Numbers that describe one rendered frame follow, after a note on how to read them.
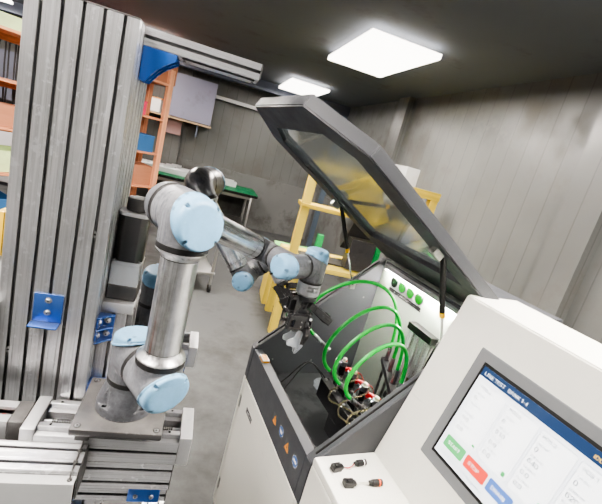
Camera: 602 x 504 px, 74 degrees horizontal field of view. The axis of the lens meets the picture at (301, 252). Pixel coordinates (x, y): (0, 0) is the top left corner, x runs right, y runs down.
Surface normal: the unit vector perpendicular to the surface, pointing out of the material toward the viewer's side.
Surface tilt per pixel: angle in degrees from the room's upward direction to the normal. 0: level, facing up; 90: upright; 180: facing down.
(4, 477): 0
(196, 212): 83
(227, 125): 90
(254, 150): 90
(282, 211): 90
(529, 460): 76
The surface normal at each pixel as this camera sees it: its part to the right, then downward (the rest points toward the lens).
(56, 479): 0.26, -0.94
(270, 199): 0.21, 0.29
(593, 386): -0.81, -0.36
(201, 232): 0.70, 0.22
